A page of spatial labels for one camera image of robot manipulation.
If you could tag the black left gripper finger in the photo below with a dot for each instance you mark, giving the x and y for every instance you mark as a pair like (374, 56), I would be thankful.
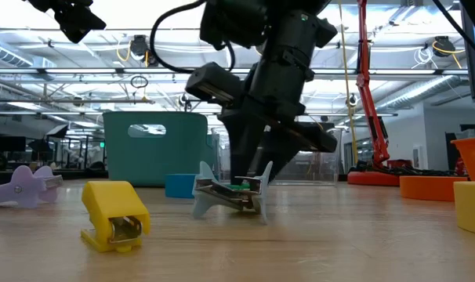
(80, 25)

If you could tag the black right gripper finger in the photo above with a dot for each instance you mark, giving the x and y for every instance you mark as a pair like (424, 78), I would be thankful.
(243, 149)
(278, 154)

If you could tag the green mini stapler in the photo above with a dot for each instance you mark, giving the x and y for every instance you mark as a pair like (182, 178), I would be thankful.
(237, 186)

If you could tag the light blue staple remover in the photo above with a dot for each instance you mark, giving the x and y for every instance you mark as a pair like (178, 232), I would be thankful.
(222, 194)

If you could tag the blue tape roll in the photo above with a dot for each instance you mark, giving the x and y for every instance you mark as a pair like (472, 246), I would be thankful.
(178, 186)

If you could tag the yellow mini stapler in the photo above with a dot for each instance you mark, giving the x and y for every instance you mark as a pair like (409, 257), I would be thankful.
(108, 203)

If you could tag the orange tape roll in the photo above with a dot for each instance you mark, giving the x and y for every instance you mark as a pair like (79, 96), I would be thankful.
(429, 189)

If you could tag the lavender staple remover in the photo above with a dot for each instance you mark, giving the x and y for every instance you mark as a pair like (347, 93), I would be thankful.
(24, 192)

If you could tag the yellow tape roll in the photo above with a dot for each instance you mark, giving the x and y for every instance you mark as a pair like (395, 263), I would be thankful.
(472, 209)

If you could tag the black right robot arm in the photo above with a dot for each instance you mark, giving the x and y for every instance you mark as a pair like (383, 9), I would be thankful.
(296, 27)

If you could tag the clear plastic bin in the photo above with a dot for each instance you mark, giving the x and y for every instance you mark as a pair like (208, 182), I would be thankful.
(320, 168)

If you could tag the teal plastic bin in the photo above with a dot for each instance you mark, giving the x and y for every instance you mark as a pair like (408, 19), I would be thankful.
(155, 160)

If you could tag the red desk lamp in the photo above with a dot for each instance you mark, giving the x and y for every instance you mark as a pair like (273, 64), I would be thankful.
(372, 117)

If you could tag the background workstation desks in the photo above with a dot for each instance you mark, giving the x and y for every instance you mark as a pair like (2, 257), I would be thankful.
(10, 145)

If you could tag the orange mesh basket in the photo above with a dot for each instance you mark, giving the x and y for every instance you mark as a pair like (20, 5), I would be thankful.
(474, 156)

